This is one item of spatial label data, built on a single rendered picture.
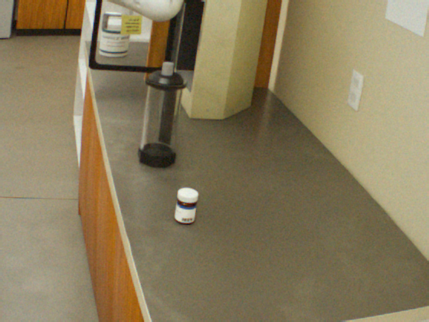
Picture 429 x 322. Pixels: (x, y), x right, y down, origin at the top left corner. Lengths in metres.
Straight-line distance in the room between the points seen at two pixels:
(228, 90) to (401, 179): 0.69
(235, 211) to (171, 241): 0.22
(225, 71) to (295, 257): 0.81
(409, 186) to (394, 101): 0.24
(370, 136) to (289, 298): 0.72
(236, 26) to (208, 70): 0.17
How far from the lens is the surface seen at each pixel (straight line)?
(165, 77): 1.56
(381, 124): 1.72
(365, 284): 1.30
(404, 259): 1.43
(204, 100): 1.97
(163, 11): 1.52
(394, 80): 1.67
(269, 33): 2.38
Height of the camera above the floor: 1.63
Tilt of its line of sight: 24 degrees down
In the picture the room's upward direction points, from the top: 9 degrees clockwise
